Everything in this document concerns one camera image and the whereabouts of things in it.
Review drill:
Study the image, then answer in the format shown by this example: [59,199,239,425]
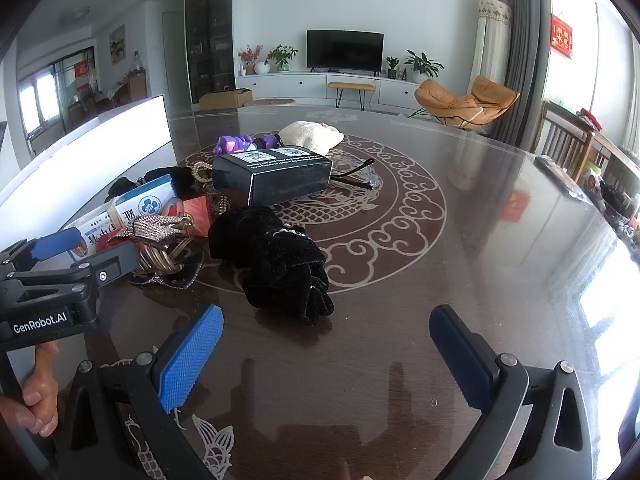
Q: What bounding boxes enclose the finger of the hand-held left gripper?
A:
[10,242,142,292]
[0,228,83,268]

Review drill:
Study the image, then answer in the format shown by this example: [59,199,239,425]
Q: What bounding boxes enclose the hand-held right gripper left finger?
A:
[57,304,224,480]

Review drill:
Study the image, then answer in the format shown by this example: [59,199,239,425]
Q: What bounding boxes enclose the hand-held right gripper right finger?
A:
[429,304,618,480]

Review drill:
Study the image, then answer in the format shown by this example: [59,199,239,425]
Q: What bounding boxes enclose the white and blue medicine box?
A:
[65,175,183,256]

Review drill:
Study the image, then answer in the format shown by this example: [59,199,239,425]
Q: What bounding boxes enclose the small black fuzzy scrunchie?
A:
[107,166,198,198]

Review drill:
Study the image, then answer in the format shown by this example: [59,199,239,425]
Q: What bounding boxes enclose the purple and teal toy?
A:
[214,132,281,156]

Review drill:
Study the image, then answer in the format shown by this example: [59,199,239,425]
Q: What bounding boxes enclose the dark patterned glass desktop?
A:
[0,105,640,480]

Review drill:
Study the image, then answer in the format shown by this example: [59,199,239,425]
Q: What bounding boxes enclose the person's left hand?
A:
[0,342,61,436]

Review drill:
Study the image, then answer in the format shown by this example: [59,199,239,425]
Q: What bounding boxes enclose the translucent brown hair claw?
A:
[132,240,196,276]

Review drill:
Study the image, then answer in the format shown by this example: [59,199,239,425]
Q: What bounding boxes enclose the navy bow hair clip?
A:
[130,250,206,290]

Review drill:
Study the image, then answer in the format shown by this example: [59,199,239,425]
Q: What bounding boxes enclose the red packet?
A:
[97,194,213,251]

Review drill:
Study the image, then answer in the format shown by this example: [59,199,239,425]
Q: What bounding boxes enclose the pearl hair clip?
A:
[186,160,217,193]

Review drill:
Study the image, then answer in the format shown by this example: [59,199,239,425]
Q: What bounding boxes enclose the large black velvet scrunchie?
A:
[207,206,335,328]

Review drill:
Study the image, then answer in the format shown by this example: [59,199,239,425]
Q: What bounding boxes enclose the black printed cardboard box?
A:
[212,145,333,208]

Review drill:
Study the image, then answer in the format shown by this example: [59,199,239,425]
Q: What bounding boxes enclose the black remote control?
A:
[534,156,583,198]

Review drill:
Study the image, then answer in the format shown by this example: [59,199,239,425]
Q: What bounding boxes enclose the black framed glasses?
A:
[330,157,376,191]

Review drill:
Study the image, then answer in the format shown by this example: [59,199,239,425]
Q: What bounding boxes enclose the cluttered wooden side table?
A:
[575,110,640,241]

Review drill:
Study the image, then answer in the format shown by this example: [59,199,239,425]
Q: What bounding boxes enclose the red flower plant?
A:
[237,44,263,75]

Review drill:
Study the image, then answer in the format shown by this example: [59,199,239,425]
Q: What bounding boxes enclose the dark glass display cabinet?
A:
[185,0,236,106]

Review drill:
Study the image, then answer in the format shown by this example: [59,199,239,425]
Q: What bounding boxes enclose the wooden chair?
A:
[532,101,601,181]

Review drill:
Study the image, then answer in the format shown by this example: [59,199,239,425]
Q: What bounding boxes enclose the white television cabinet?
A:
[235,70,431,108]

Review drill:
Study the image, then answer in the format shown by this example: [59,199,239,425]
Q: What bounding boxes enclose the orange lounge chair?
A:
[407,76,521,133]

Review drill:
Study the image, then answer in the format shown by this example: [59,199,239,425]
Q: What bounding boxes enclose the green potted plant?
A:
[266,45,299,72]

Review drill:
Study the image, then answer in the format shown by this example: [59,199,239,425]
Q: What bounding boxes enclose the orange bench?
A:
[327,81,377,110]

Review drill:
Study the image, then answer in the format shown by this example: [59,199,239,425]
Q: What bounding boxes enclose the large leafy potted plant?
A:
[402,50,444,81]

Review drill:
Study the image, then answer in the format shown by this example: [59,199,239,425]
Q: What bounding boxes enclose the grey curtain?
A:
[487,0,551,151]

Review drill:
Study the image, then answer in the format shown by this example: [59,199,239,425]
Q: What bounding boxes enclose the black television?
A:
[306,30,386,72]

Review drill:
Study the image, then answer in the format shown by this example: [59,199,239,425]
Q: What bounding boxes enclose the covered standing air conditioner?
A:
[475,0,513,96]

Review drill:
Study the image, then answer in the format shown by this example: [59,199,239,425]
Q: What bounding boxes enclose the framed wall painting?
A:
[109,25,126,65]

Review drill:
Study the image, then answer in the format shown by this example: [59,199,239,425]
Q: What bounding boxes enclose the red wall hanging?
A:
[550,13,573,60]

